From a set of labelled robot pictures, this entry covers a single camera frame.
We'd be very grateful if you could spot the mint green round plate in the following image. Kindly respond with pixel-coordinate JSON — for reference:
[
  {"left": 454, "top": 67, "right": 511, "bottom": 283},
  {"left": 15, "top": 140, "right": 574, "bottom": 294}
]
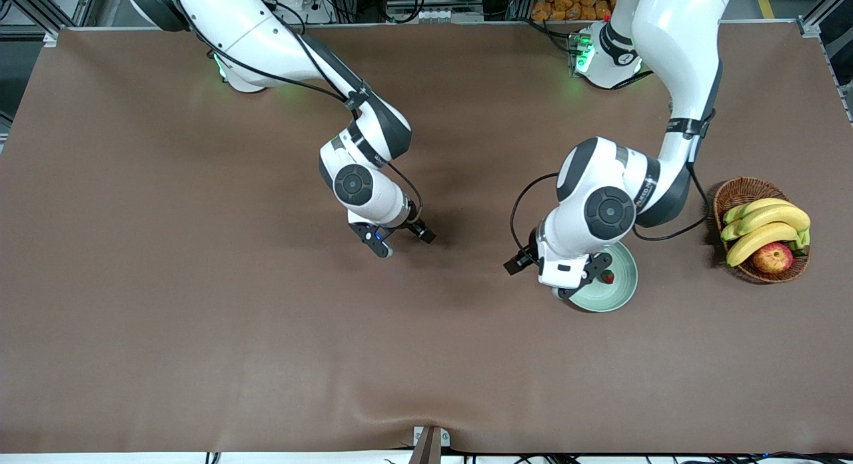
[{"left": 565, "top": 241, "right": 638, "bottom": 313}]

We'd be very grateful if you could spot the brown table mat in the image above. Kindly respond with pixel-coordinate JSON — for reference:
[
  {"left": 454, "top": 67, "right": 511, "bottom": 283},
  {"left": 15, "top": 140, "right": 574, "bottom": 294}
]
[{"left": 0, "top": 21, "right": 853, "bottom": 455}]

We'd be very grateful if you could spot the brown upright pole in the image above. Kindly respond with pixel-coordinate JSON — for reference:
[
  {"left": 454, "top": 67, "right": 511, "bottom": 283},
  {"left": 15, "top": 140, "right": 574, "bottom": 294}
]
[{"left": 407, "top": 427, "right": 443, "bottom": 464}]

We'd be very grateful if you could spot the brown wicker basket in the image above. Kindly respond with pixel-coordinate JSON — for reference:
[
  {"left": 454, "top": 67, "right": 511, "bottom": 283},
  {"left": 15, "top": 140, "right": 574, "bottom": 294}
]
[{"left": 713, "top": 177, "right": 810, "bottom": 284}]

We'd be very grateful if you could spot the red yellow apple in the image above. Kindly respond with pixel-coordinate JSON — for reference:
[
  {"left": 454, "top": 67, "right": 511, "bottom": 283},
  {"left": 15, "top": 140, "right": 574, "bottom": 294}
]
[{"left": 752, "top": 242, "right": 795, "bottom": 275}]

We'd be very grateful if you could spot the white power strip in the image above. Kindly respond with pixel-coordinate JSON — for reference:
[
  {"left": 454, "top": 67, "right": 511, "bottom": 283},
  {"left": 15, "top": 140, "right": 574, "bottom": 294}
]
[{"left": 263, "top": 0, "right": 334, "bottom": 25}]

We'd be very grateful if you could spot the bag of orange bread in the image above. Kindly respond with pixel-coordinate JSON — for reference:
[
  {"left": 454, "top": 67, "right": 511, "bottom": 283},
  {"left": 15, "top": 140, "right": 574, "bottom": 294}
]
[{"left": 531, "top": 0, "right": 617, "bottom": 21}]

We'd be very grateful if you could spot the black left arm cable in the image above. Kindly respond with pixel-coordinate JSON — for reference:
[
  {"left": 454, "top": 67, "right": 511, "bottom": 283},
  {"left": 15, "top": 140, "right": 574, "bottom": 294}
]
[{"left": 510, "top": 71, "right": 717, "bottom": 251}]

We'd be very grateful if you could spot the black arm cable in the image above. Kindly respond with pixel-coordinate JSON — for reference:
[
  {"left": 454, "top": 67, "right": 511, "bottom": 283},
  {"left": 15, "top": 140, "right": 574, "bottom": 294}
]
[
  {"left": 510, "top": 71, "right": 717, "bottom": 251},
  {"left": 173, "top": 0, "right": 424, "bottom": 221}
]

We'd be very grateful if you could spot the metal clamp bracket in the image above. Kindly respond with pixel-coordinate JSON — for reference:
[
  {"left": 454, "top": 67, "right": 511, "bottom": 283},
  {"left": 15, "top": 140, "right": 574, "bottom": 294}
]
[{"left": 413, "top": 425, "right": 451, "bottom": 448}]

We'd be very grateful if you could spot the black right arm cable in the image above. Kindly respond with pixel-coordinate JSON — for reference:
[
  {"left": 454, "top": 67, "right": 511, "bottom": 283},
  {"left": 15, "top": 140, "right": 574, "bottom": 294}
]
[{"left": 173, "top": 0, "right": 424, "bottom": 221}]

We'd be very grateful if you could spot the aluminium frame strut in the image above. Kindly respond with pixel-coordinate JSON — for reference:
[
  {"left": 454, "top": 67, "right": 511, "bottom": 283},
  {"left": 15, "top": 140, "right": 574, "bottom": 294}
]
[
  {"left": 0, "top": 0, "right": 101, "bottom": 48},
  {"left": 798, "top": 0, "right": 853, "bottom": 125}
]

